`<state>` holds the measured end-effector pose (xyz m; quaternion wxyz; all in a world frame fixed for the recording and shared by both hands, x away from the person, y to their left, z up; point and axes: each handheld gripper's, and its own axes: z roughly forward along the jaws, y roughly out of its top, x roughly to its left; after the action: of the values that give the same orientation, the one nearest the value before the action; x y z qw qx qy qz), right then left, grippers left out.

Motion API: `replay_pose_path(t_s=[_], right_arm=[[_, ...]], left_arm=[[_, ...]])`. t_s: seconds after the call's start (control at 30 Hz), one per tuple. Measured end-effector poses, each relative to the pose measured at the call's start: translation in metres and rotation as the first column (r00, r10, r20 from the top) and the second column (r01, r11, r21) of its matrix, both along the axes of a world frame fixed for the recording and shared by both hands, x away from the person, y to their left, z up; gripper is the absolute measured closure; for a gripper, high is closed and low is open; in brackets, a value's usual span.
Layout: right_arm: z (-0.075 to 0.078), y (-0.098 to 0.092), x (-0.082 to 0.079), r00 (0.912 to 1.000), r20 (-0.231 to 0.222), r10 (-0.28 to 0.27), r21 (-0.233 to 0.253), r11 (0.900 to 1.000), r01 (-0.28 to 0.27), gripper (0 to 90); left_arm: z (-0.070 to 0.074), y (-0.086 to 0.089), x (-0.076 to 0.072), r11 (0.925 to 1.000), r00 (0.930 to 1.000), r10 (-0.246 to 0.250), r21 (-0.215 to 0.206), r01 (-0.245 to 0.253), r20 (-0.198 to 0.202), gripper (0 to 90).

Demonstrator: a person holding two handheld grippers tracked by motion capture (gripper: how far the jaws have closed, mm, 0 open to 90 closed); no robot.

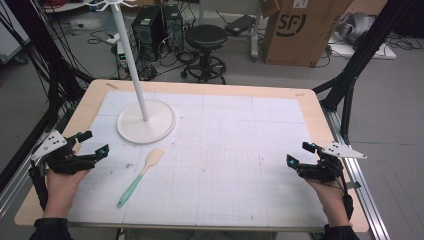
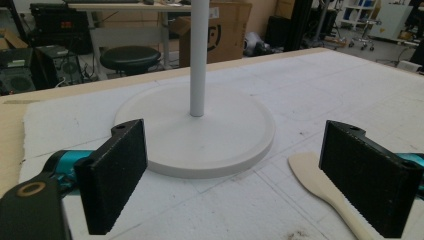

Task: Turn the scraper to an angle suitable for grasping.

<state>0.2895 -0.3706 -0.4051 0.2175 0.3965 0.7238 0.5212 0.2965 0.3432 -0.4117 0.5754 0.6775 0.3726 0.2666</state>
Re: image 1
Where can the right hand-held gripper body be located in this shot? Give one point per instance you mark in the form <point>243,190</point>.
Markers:
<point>321,170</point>

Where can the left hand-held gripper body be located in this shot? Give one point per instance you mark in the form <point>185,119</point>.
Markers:
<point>63,163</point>

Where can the person's left hand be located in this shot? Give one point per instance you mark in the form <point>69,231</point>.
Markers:
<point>61,191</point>

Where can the person's right hand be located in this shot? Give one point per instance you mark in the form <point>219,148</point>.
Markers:
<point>331,203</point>

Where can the white pole stand round base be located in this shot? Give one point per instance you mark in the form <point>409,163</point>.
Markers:
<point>146,128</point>

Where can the white grid mat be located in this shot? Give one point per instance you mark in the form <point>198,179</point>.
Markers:
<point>216,150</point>

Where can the small box with green display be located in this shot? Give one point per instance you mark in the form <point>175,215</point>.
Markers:
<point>121,56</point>

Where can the brown cardboard box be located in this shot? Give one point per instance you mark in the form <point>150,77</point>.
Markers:
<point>300,40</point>

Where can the white flat board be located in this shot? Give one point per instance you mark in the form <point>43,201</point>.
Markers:
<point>383,52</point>

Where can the white stand leg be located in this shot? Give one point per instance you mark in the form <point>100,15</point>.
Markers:
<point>255,40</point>

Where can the large black computer tower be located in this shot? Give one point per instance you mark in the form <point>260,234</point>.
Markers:
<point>146,31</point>

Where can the grey plastic appliance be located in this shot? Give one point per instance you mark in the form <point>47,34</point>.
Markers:
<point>356,26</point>

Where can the black flat device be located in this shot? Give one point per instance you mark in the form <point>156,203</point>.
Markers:
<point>240,25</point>

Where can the slim black computer tower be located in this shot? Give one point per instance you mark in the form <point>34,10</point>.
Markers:
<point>173,26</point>

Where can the black round stool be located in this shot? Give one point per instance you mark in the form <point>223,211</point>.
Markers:
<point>206,36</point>

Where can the aluminium rail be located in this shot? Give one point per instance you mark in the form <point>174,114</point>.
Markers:
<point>361,193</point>
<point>13,196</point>

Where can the black metal frame strut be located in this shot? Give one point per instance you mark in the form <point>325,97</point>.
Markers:
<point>363,46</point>
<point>50,63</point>

